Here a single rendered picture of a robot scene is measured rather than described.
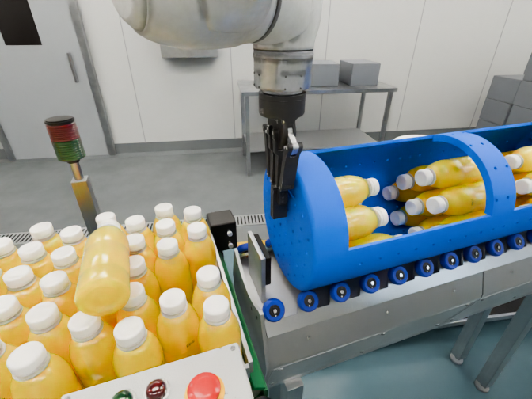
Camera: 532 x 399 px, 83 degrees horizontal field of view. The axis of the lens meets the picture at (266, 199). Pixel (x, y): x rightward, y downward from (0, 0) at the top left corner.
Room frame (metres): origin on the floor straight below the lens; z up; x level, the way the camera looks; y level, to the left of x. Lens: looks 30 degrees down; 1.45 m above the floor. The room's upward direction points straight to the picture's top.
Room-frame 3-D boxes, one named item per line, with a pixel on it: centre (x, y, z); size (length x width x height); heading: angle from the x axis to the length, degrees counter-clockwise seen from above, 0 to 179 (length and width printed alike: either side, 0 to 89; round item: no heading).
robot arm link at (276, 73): (0.50, -0.03, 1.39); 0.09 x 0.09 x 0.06
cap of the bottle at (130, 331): (0.27, 0.19, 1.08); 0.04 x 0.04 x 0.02
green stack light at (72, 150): (0.72, 0.49, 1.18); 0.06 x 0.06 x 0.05
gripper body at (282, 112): (0.50, -0.03, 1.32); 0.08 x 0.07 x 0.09; 19
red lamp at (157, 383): (0.18, 0.12, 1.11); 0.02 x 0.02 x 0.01
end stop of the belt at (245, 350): (0.48, 0.09, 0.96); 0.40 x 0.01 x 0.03; 19
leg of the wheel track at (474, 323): (0.92, -0.95, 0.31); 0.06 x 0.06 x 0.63; 19
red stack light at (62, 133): (0.72, 0.49, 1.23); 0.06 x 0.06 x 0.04
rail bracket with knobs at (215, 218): (0.68, 0.12, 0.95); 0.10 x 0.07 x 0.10; 19
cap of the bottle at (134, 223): (0.54, 0.28, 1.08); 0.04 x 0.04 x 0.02
